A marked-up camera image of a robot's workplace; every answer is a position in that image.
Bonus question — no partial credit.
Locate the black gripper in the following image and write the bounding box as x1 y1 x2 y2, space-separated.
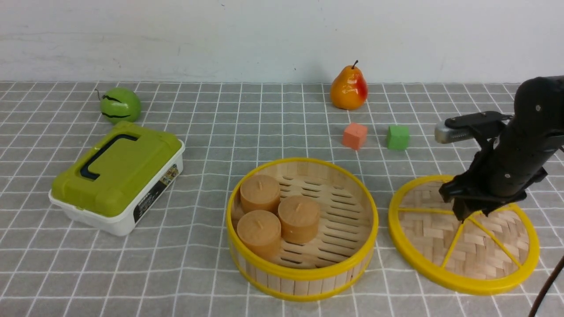
439 124 549 221

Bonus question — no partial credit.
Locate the yellow bamboo steamer lid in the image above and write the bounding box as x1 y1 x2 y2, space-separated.
387 175 540 295

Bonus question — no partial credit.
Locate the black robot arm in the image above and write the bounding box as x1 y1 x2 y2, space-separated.
435 76 564 221

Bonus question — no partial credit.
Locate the yellow bamboo steamer basket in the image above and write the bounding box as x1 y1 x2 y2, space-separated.
226 157 378 302

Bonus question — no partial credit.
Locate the green foam cube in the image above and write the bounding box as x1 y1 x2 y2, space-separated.
386 125 411 151

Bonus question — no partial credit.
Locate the orange foam cube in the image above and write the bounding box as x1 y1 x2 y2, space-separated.
341 122 368 151

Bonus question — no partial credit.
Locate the tan round cake right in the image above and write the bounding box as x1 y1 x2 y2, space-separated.
278 195 321 245

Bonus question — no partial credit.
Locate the tan round cake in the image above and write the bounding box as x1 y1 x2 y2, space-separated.
236 210 282 261
278 195 321 245
240 175 281 214

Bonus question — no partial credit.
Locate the orange toy pear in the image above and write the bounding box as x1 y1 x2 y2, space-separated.
330 60 368 111

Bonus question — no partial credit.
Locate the tan round cake back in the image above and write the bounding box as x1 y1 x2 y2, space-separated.
240 175 281 214

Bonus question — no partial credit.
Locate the tan round cake front left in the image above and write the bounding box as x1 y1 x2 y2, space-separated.
236 210 282 261

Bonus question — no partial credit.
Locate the grey checked tablecloth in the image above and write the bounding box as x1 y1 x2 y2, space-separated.
0 81 563 317

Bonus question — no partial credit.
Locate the green lidded white storage box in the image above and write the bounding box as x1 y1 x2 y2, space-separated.
48 121 185 236

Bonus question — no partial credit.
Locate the green toy apple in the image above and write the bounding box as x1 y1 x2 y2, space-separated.
96 87 141 125

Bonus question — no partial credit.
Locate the dark cable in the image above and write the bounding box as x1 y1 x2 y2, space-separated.
527 255 564 317

